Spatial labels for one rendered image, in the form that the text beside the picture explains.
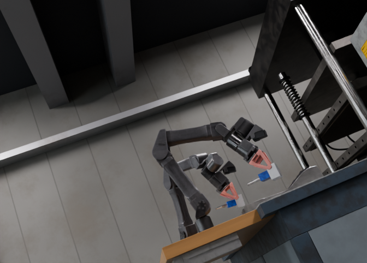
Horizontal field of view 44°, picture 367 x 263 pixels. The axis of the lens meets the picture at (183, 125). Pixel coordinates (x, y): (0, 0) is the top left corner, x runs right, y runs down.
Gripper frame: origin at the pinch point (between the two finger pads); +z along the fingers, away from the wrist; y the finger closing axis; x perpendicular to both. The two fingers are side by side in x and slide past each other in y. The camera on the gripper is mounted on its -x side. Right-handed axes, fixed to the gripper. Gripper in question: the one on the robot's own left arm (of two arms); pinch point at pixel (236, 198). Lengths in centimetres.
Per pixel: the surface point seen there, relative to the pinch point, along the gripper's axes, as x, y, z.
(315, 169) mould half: -32.8, -8.7, 17.2
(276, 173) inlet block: -10.4, -42.9, 3.9
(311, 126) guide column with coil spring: -83, 82, 7
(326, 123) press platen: -84, 63, 12
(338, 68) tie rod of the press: -87, 8, -6
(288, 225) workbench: 7, -71, 15
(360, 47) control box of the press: -98, -2, -5
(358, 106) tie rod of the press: -77, 6, 14
